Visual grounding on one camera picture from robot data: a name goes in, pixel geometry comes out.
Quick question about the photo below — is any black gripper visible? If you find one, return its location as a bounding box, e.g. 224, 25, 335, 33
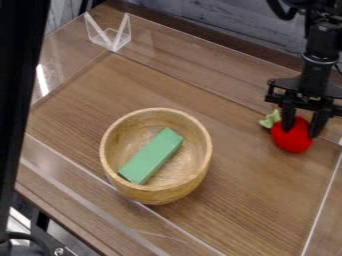
264, 53, 342, 138

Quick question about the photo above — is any red plush strawberry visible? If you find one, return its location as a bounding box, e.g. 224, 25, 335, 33
259, 110, 313, 153

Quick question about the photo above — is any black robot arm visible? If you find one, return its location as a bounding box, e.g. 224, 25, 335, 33
264, 0, 342, 138

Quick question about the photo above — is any wooden bowl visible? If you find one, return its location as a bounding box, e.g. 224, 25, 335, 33
99, 107, 212, 205

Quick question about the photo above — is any green rectangular block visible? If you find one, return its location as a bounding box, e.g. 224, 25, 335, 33
117, 128, 183, 185

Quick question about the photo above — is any clear acrylic corner bracket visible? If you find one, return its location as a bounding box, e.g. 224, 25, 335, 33
84, 12, 131, 52

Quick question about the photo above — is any clear acrylic tray wall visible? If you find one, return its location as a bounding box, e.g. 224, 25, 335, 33
16, 135, 223, 256

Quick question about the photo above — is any black table frame bracket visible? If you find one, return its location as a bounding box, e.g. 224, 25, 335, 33
31, 209, 100, 256

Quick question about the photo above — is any black vertical post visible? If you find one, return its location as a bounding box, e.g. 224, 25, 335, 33
0, 0, 51, 243

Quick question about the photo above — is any black cable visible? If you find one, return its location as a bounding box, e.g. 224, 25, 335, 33
0, 231, 51, 256

